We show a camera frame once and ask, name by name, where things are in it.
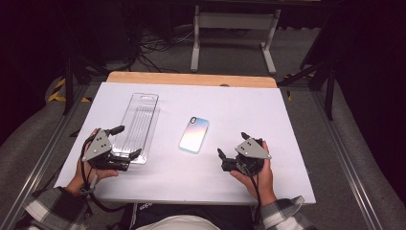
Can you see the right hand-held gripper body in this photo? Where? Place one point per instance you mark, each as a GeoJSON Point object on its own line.
{"type": "Point", "coordinates": [252, 151]}

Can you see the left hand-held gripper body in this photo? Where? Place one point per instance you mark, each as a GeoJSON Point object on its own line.
{"type": "Point", "coordinates": [97, 147]}

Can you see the clear plastic packaging tray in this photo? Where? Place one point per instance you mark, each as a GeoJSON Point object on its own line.
{"type": "Point", "coordinates": [140, 118]}

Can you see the iridescent phone case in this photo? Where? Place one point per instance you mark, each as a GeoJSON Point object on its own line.
{"type": "Point", "coordinates": [194, 134]}

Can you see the person's left hand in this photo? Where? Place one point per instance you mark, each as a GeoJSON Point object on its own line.
{"type": "Point", "coordinates": [84, 179]}

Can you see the person's right hand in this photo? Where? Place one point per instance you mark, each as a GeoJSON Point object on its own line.
{"type": "Point", "coordinates": [265, 185]}

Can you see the white board sheet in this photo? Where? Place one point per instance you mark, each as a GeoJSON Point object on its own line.
{"type": "Point", "coordinates": [198, 179]}

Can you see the person's black shirt torso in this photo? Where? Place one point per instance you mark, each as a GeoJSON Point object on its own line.
{"type": "Point", "coordinates": [230, 215]}

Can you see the black metal stand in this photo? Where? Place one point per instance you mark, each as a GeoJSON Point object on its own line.
{"type": "Point", "coordinates": [328, 89]}
{"type": "Point", "coordinates": [68, 86]}

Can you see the yellow black hazard tape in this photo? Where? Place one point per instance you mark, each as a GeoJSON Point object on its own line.
{"type": "Point", "coordinates": [57, 94]}

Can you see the aluminium floor rail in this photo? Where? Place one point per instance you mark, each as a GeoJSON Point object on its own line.
{"type": "Point", "coordinates": [35, 172]}
{"type": "Point", "coordinates": [348, 159]}

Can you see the white metal stand frame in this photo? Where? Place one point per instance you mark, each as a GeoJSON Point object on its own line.
{"type": "Point", "coordinates": [234, 20]}

